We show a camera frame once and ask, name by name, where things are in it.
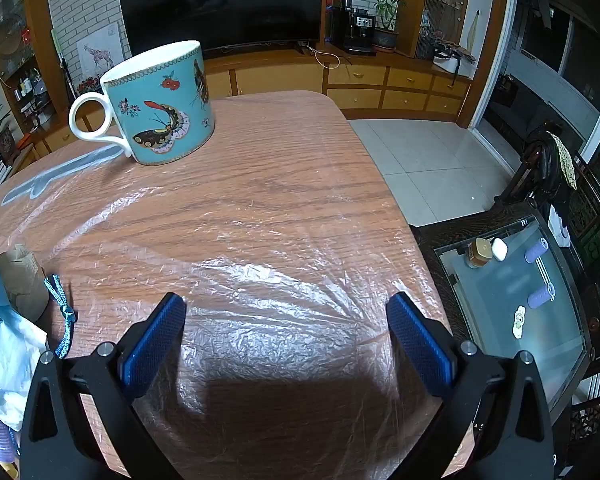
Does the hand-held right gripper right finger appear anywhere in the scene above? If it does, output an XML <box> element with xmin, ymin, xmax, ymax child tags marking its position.
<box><xmin>386</xmin><ymin>291</ymin><xmax>556</xmax><ymax>480</ymax></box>

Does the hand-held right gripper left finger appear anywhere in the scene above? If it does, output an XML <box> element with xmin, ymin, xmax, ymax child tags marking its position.
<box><xmin>19</xmin><ymin>292</ymin><xmax>188</xmax><ymax>480</ymax></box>

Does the glass coffee table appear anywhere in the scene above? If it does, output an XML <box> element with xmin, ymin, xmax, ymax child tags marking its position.
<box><xmin>414</xmin><ymin>199</ymin><xmax>600</xmax><ymax>428</ymax></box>

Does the cartoon sticker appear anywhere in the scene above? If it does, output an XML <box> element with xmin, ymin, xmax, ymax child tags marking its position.
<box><xmin>511</xmin><ymin>306</ymin><xmax>529</xmax><ymax>338</ymax></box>

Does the amber jar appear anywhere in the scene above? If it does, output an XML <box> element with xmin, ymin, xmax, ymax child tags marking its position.
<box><xmin>466</xmin><ymin>237</ymin><xmax>495</xmax><ymax>269</ymax></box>

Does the purple hair roller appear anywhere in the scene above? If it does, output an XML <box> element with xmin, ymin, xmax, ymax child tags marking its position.
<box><xmin>527</xmin><ymin>282</ymin><xmax>556</xmax><ymax>309</ymax></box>
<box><xmin>525</xmin><ymin>237</ymin><xmax>550</xmax><ymax>264</ymax></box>

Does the crumpled brown paper bag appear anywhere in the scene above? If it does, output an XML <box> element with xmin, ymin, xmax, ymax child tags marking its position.
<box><xmin>0</xmin><ymin>244</ymin><xmax>50</xmax><ymax>322</ymax></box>

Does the white plastic bag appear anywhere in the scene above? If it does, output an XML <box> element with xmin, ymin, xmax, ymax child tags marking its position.
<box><xmin>0</xmin><ymin>305</ymin><xmax>48</xmax><ymax>433</ymax></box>

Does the dark carved wooden chair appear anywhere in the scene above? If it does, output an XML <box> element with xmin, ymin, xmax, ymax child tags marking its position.
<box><xmin>495</xmin><ymin>120</ymin><xmax>583</xmax><ymax>223</ymax></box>

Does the floral cloth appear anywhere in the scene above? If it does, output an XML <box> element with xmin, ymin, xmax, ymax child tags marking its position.
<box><xmin>545</xmin><ymin>130</ymin><xmax>579</xmax><ymax>191</ymax></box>

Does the teal butterfly mug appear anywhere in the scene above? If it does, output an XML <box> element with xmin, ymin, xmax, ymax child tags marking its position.
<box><xmin>69</xmin><ymin>40</ymin><xmax>216</xmax><ymax>167</ymax></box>

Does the wooden television cabinet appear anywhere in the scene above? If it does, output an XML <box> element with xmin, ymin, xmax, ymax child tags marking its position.
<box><xmin>200</xmin><ymin>42</ymin><xmax>473</xmax><ymax>123</ymax></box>

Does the giraffe drawing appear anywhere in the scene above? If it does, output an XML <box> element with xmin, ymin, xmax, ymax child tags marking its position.
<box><xmin>76</xmin><ymin>22</ymin><xmax>126</xmax><ymax>80</ymax></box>

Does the wooden bookshelf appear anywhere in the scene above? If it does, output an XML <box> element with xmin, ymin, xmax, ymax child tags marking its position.
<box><xmin>0</xmin><ymin>0</ymin><xmax>66</xmax><ymax>133</ymax></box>

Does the black coffee machine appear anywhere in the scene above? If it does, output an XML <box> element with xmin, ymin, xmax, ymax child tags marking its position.
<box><xmin>346</xmin><ymin>7</ymin><xmax>379</xmax><ymax>57</ymax></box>

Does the potted plant in dark pot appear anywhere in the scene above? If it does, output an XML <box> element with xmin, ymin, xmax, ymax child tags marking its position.
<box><xmin>374</xmin><ymin>0</ymin><xmax>407</xmax><ymax>54</ymax></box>

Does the black canister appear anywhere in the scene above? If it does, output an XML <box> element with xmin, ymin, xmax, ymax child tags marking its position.
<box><xmin>329</xmin><ymin>0</ymin><xmax>351</xmax><ymax>47</ymax></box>

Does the wooden display cabinet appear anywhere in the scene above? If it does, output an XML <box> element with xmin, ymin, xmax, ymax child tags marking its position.
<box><xmin>399</xmin><ymin>0</ymin><xmax>512</xmax><ymax>81</ymax></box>

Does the black flat television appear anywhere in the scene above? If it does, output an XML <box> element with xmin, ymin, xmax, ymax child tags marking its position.
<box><xmin>116</xmin><ymin>0</ymin><xmax>328</xmax><ymax>58</ymax></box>

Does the blue braided cord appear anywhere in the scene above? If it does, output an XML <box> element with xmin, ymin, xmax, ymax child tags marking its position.
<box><xmin>44</xmin><ymin>274</ymin><xmax>78</xmax><ymax>360</ymax></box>

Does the white cable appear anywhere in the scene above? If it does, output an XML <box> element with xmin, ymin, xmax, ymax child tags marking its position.
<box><xmin>310</xmin><ymin>46</ymin><xmax>342</xmax><ymax>69</ymax></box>

